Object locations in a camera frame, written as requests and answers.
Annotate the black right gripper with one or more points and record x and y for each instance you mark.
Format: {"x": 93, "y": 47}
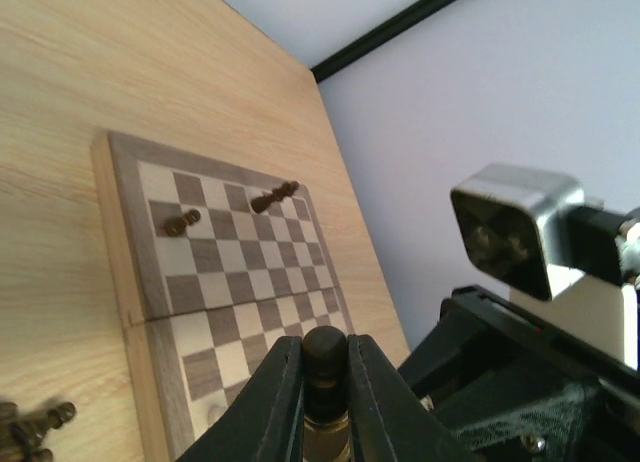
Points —
{"x": 512, "y": 387}

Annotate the black enclosure frame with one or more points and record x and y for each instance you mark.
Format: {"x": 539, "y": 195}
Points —
{"x": 377, "y": 37}

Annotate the pile of dark chess pieces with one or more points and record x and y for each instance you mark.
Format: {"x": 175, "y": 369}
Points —
{"x": 22, "y": 437}

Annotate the dark piece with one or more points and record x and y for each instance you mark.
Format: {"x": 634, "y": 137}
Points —
{"x": 262, "y": 203}
{"x": 326, "y": 420}

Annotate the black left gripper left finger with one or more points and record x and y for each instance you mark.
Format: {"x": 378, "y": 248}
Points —
{"x": 266, "y": 420}

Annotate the wooden chessboard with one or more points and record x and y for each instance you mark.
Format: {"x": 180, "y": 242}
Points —
{"x": 200, "y": 311}

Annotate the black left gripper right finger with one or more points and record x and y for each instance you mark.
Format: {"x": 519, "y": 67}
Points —
{"x": 388, "y": 423}

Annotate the dark pawn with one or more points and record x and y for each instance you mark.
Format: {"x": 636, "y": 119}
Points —
{"x": 176, "y": 226}

